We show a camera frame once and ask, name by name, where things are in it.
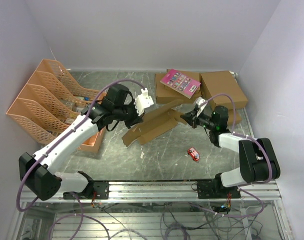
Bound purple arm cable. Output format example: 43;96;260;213
16;79;146;238
203;93;274;218

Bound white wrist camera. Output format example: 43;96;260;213
194;97;208;113
134;88;154;117

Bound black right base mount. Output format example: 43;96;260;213
197;179;241;200

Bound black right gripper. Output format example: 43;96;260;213
180;108;216;131

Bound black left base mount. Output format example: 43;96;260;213
93;181;110;200

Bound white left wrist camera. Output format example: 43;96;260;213
134;88;154;117

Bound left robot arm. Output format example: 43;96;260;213
19;80;153;201

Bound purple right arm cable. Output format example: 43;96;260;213
203;93;274;218

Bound large closed cardboard box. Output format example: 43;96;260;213
200;70;248;109

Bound orange plastic file organizer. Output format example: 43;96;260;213
6;59;98;146

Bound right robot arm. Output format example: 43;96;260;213
180;105;280;198

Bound aluminium mounting rail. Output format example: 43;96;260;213
24;180;282;201

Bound pink book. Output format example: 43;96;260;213
158;68;201;100

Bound red toy ambulance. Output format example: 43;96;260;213
187;147;200;162

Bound closed cardboard box under book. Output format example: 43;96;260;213
155;73;201;104

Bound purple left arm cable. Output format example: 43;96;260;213
16;79;146;238

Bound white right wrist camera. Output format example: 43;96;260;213
194;97;208;113

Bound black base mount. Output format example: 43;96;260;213
93;181;110;200
197;179;241;200

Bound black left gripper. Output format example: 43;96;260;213
114;98;146;129

